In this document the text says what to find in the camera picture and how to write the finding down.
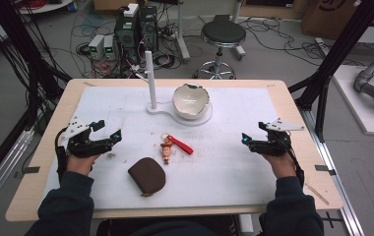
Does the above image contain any black tape strip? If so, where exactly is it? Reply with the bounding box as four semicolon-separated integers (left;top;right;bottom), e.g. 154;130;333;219
22;165;41;175
314;164;338;177

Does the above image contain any black computer tower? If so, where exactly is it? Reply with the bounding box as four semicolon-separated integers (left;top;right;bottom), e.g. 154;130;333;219
113;12;141;65
138;5;159;54

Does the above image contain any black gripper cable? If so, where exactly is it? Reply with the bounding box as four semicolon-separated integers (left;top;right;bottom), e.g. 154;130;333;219
285;131;306;189
54;127;69;182

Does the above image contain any person's right hand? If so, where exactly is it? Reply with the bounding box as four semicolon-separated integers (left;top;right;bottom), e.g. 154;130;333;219
261;150;298;180

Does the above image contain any aluminium rail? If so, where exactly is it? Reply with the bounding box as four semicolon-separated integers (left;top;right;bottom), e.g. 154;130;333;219
0;127;35;219
298;107;367;236

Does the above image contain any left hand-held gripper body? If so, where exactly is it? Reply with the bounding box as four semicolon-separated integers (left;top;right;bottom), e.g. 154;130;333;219
59;115;114;159

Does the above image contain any grey bench power supply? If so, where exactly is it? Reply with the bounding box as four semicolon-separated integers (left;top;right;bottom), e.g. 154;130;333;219
102;34;118;61
88;33;106;61

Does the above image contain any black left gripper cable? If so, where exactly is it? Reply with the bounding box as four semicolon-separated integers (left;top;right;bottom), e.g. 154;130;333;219
54;127;69;182

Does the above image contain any white eggshell-shaped bowl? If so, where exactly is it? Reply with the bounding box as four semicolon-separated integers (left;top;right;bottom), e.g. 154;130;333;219
171;83;212;121

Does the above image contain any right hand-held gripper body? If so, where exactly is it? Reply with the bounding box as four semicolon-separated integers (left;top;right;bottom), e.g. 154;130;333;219
255;117;306;157

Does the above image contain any thin wooden stick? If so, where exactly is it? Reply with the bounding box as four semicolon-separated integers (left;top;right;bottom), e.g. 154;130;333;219
304;182;331;207

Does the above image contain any white hanger stand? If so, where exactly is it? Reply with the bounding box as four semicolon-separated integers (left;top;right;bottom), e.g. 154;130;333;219
130;49;215;128

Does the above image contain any white power strip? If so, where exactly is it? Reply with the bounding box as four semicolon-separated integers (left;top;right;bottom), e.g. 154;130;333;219
122;2;140;19

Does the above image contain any white table mat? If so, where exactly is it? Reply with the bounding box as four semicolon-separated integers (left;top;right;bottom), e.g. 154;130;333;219
42;86;303;211

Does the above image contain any cardboard box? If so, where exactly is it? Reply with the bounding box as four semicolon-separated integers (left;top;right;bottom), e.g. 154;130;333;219
300;0;374;41

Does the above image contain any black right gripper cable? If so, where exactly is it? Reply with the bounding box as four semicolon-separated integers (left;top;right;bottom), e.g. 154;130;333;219
285;131;306;189

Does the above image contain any white floor board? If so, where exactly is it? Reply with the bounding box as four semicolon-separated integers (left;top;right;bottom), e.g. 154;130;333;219
332;64;374;138

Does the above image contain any person's left hand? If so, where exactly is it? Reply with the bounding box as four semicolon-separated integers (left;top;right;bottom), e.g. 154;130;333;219
66;152;101;177

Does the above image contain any white table leg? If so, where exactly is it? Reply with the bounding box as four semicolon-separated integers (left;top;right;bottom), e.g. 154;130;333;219
231;0;247;62
174;0;192;63

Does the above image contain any round white table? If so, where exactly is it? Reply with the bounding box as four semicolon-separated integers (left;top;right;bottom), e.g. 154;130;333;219
13;0;75;16

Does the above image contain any black metal frame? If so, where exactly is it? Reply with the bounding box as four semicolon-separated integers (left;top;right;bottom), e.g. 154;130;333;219
0;0;74;195
287;0;374;143

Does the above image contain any doll keychain with red strap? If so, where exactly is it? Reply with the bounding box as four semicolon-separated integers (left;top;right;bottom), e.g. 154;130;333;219
159;132;195;166

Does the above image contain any brown pouch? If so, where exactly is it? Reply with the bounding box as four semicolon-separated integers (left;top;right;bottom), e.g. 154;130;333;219
127;156;167;198

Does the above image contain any tangle of floor cables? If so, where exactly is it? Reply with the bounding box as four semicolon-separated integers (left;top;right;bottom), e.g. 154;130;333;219
68;3;366;80

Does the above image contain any person's dark clothing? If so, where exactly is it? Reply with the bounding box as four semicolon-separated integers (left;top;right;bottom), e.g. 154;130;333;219
95;218;242;236

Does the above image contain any black round stool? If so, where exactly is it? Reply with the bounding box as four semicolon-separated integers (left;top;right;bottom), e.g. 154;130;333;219
194;19;248;81

